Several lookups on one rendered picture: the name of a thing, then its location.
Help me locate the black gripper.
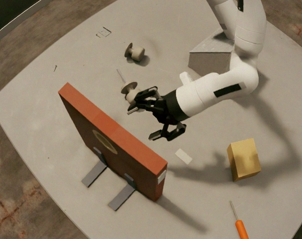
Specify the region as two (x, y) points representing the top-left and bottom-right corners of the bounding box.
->
(126, 86), (190, 141)

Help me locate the cream door knob with square spindle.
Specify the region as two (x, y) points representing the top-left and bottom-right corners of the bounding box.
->
(117, 68), (141, 105)

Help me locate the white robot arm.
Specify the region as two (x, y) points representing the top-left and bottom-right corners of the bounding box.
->
(176, 0), (267, 117)

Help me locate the orange-handled screwdriver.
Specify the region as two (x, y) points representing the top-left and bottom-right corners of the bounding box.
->
(230, 200), (249, 239)

